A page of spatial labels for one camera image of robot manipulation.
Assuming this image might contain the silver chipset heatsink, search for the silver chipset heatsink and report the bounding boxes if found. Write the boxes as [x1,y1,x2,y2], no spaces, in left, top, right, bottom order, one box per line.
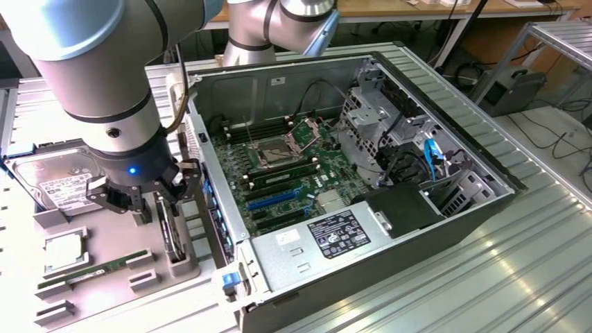
[316,192,347,213]

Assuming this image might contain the beige case handle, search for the beige case handle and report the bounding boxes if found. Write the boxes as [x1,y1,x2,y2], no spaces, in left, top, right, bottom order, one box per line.
[164,71,192,115]

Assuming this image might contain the blue expansion slot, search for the blue expansion slot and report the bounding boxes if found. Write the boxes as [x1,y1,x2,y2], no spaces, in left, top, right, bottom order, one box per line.
[247,193,303,212]

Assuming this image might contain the long black expansion slot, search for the long black expansion slot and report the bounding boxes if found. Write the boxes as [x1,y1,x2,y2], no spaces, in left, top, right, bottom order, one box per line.
[255,210,312,230]

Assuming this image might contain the silver disk bay cage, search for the silver disk bay cage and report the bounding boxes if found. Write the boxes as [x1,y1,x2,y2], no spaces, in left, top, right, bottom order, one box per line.
[339,85,404,161]

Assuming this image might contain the black graphics card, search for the black graphics card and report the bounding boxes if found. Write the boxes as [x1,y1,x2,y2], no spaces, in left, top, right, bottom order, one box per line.
[155,194,189,264]

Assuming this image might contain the aluminium frame shelf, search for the aluminium frame shelf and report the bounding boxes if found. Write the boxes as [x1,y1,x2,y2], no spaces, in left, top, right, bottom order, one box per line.
[469,21,592,109]

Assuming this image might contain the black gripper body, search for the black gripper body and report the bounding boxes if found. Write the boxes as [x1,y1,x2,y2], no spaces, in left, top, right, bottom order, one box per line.
[89,133,181,194]

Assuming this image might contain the black cables on white table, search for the black cables on white table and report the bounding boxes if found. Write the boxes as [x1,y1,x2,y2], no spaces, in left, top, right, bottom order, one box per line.
[503,110,592,162]

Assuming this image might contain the black looped wire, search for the black looped wire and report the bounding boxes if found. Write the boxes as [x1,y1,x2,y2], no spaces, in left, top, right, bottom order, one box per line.
[293,78,349,121]

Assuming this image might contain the grey parts rack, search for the grey parts rack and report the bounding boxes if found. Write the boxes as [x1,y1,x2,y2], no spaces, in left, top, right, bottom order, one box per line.
[32,194,203,329]

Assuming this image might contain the hard disk with blue frame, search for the hard disk with blue frame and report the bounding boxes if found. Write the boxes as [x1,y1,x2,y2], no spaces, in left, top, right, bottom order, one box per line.
[0,138,112,213]

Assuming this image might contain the metal socket cover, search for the metal socket cover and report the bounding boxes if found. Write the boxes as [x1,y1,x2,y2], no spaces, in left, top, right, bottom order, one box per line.
[285,117,325,156]

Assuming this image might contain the silver CPU chip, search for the silver CPU chip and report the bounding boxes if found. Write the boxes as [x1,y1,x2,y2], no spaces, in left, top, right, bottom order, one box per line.
[44,235,85,274]

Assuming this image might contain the CPU socket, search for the CPU socket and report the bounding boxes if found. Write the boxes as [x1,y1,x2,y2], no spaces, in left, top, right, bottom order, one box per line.
[255,138,293,168]

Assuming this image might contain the green motherboard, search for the green motherboard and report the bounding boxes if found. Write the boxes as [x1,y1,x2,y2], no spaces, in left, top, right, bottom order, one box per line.
[209,116,373,239]

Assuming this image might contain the black box with handle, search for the black box with handle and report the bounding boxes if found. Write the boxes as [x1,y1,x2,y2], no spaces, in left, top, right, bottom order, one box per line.
[477,68,548,118]

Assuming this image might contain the grey power supply with label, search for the grey power supply with label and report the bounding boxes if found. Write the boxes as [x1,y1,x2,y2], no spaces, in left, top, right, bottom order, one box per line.
[249,199,395,293]

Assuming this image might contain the black RAM slot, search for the black RAM slot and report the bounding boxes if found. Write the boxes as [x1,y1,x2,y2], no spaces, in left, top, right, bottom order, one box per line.
[224,119,295,135]
[225,123,296,140]
[221,114,293,130]
[228,128,297,145]

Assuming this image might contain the coiled black cable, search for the coiled black cable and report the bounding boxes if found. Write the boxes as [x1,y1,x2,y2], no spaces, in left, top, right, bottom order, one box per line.
[455,62,483,87]

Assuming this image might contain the green RAM stick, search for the green RAM stick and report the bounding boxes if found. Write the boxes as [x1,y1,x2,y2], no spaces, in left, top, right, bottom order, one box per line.
[36,251,148,291]

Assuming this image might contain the thin locking lever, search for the thin locking lever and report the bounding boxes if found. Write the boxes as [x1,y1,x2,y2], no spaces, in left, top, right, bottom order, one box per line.
[244,117,260,151]

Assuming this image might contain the blue flat wire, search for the blue flat wire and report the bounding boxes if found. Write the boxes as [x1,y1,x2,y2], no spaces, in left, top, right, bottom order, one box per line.
[421,137,445,184]

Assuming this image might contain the black fan shroud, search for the black fan shroud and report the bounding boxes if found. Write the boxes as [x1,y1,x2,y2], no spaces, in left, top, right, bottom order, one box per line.
[349,182,448,240]

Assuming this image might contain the wooden desk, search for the wooden desk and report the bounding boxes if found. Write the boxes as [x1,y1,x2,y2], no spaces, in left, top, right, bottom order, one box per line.
[197,0,583,70]

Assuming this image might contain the black wire bundle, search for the black wire bundle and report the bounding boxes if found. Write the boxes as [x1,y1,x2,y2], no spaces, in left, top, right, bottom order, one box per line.
[375,142,428,185]

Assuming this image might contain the dark installed RAM stick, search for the dark installed RAM stick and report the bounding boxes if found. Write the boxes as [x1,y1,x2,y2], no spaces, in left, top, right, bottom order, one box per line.
[251,167,319,185]

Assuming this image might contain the open black PC case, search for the open black PC case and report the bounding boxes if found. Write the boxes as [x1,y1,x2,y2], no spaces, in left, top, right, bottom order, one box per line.
[165,50,528,333]

